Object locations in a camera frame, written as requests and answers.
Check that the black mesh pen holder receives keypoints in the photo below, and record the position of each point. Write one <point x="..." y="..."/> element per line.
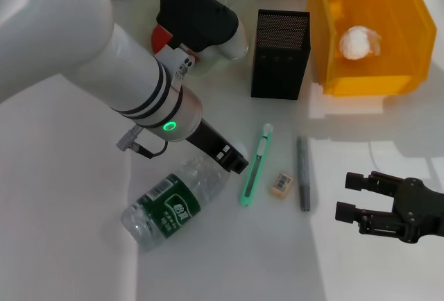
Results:
<point x="277" y="72"/>

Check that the green utility knife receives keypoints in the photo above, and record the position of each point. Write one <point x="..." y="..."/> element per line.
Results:
<point x="258" y="155"/>

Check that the red knitted toy orange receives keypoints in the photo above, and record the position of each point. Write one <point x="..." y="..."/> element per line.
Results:
<point x="160" y="39"/>

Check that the white paper ball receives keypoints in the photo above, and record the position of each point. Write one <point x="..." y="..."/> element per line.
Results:
<point x="357" y="42"/>

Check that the grey marker pen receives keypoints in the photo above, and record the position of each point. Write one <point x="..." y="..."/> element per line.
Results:
<point x="303" y="172"/>

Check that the yellow plastic bin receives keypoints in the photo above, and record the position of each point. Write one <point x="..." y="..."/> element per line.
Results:
<point x="378" y="86"/>

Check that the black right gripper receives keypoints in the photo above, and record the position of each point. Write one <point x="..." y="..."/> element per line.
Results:
<point x="423" y="211"/>

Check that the green glass fruit plate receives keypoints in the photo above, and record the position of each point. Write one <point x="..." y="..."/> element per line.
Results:
<point x="248" y="8"/>

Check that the clear water bottle green label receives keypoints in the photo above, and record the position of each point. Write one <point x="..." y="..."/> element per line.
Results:
<point x="166" y="207"/>

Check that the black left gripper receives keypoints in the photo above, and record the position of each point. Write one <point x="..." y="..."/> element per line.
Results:
<point x="204" y="136"/>

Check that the beige eraser with barcode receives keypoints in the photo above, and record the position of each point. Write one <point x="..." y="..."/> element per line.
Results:
<point x="282" y="184"/>

